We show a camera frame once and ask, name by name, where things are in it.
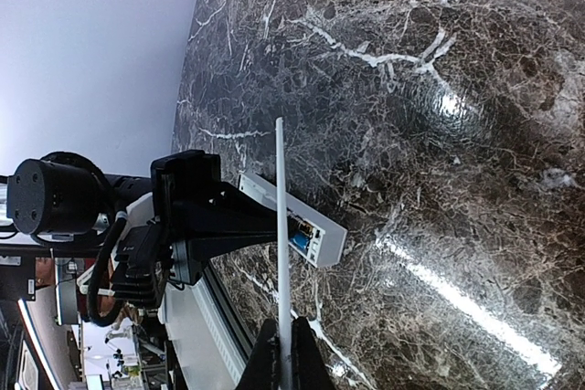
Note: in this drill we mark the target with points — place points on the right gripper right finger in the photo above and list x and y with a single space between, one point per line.
308 368

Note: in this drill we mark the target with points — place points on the white battery cover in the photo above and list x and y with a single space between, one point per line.
284 307

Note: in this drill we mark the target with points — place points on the white remote control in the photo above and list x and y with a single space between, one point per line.
318 239

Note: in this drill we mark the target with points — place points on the gold black battery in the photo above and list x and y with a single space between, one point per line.
295 226

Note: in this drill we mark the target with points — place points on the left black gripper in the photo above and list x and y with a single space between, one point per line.
185 187

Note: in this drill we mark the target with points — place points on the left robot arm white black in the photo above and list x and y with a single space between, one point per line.
67 194

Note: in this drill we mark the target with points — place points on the white slotted cable duct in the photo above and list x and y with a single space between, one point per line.
227 355

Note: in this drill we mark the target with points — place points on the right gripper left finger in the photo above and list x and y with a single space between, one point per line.
262 371

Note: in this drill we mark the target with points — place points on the blue battery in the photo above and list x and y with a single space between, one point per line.
301 242

